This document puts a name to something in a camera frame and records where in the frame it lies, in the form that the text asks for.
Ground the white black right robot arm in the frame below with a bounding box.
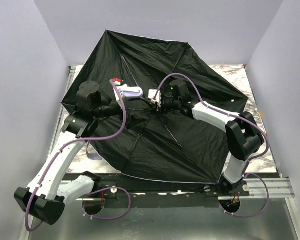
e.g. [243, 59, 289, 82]
[148, 79, 265, 192]

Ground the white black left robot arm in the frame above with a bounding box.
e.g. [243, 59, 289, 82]
[14, 78, 143, 232]

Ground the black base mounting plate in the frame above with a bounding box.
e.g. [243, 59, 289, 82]
[62, 172, 251, 201]

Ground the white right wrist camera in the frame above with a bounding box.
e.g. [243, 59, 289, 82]
[148, 89, 162, 108]

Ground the aluminium frame rail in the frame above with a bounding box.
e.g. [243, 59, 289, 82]
[246, 178, 295, 199]

